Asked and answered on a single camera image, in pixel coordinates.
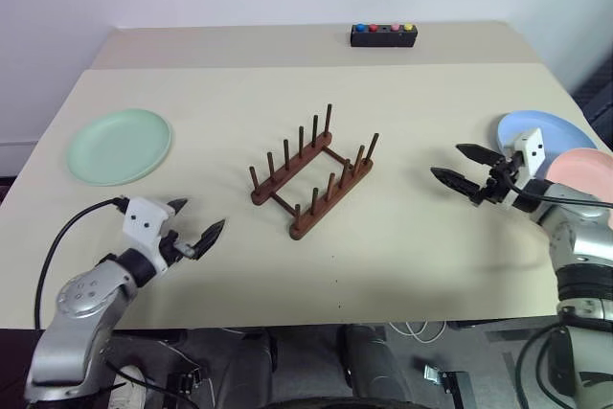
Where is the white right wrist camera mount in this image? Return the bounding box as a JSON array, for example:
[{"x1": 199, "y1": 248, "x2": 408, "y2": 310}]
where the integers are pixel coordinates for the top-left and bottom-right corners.
[{"x1": 511, "y1": 127, "x2": 547, "y2": 180}]

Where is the pink plate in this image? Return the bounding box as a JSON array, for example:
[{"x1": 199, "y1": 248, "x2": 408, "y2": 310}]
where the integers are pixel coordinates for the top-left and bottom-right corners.
[{"x1": 545, "y1": 148, "x2": 613, "y2": 229}]

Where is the white cable on floor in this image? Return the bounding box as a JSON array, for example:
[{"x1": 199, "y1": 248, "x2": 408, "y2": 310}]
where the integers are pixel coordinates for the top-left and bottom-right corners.
[{"x1": 387, "y1": 320, "x2": 449, "y2": 346}]

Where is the black mesh object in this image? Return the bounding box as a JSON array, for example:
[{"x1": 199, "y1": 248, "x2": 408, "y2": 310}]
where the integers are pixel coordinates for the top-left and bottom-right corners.
[{"x1": 572, "y1": 52, "x2": 613, "y2": 151}]

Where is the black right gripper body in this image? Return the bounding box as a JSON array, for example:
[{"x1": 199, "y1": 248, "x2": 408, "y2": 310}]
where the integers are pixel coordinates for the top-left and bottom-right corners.
[{"x1": 471, "y1": 152, "x2": 523, "y2": 209}]

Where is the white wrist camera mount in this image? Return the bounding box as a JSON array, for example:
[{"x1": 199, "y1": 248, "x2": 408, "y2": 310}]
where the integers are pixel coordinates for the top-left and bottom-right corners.
[
  {"x1": 511, "y1": 127, "x2": 547, "y2": 180},
  {"x1": 123, "y1": 196, "x2": 176, "y2": 271}
]

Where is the dark rounded shape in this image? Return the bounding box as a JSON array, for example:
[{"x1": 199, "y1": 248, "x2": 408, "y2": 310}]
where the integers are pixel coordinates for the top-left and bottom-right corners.
[{"x1": 339, "y1": 324, "x2": 414, "y2": 400}]

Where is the black button box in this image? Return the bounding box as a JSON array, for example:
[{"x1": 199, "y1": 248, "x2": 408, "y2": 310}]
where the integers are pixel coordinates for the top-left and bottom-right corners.
[{"x1": 350, "y1": 23, "x2": 418, "y2": 49}]

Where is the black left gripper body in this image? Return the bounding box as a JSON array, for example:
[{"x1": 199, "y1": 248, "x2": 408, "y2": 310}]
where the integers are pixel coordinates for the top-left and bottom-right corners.
[{"x1": 160, "y1": 231, "x2": 200, "y2": 266}]

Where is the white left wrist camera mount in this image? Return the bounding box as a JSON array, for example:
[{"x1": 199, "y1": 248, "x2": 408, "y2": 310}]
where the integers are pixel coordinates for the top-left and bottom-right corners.
[{"x1": 123, "y1": 196, "x2": 176, "y2": 271}]

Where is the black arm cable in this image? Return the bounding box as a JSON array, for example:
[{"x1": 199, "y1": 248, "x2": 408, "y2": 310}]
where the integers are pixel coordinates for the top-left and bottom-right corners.
[
  {"x1": 34, "y1": 196, "x2": 130, "y2": 331},
  {"x1": 505, "y1": 173, "x2": 613, "y2": 210}
]

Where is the blue plate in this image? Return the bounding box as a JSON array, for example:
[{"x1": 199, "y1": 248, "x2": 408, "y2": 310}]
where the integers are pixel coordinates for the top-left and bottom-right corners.
[{"x1": 496, "y1": 111, "x2": 600, "y2": 180}]

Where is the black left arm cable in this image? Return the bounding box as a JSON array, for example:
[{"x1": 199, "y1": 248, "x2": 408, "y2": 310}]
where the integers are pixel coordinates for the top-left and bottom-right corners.
[{"x1": 34, "y1": 196, "x2": 130, "y2": 331}]

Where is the wooden dish rack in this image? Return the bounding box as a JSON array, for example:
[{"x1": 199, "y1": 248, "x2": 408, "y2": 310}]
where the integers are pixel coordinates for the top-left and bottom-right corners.
[{"x1": 249, "y1": 102, "x2": 382, "y2": 241}]

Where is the black metal bracket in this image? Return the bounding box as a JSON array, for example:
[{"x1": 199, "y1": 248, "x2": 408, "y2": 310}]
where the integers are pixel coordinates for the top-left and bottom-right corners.
[{"x1": 423, "y1": 364, "x2": 481, "y2": 409}]

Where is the green plate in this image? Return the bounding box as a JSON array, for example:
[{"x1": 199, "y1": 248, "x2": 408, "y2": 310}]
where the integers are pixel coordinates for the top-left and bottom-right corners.
[{"x1": 65, "y1": 108, "x2": 172, "y2": 187}]

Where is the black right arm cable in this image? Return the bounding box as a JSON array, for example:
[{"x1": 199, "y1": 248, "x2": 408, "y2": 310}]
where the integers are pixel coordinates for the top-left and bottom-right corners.
[{"x1": 505, "y1": 173, "x2": 613, "y2": 210}]

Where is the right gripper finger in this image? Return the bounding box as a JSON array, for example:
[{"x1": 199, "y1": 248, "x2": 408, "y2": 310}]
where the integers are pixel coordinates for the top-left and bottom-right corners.
[
  {"x1": 456, "y1": 143, "x2": 507, "y2": 167},
  {"x1": 430, "y1": 167, "x2": 483, "y2": 199}
]

